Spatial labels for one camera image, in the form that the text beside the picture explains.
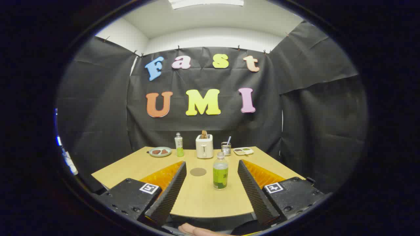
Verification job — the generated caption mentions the white toaster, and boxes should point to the white toaster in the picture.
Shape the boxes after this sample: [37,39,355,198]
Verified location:
[196,134,214,159]

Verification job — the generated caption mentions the wooden table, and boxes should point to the wooden table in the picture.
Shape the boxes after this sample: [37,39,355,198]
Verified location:
[91,146,305,218]

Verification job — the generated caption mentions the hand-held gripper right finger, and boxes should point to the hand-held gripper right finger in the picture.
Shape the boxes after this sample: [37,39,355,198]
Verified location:
[238,159,325,226]

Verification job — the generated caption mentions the slim green liquid bottle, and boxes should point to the slim green liquid bottle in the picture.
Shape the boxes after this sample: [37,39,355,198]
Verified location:
[175,132,184,157]

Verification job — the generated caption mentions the black backdrop cloth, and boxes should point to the black backdrop cloth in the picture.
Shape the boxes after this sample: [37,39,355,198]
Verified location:
[56,21,368,194]

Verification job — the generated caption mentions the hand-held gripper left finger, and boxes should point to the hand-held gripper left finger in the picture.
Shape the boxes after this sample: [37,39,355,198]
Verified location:
[98,161,187,226]

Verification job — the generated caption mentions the ceiling light panel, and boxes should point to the ceiling light panel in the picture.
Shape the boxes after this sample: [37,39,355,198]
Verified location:
[169,0,245,9]

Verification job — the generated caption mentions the green label juice bottle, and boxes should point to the green label juice bottle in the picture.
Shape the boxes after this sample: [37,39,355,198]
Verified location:
[213,152,229,190]

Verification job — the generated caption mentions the pale green plate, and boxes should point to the pale green plate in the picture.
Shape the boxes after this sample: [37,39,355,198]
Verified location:
[149,147,172,157]

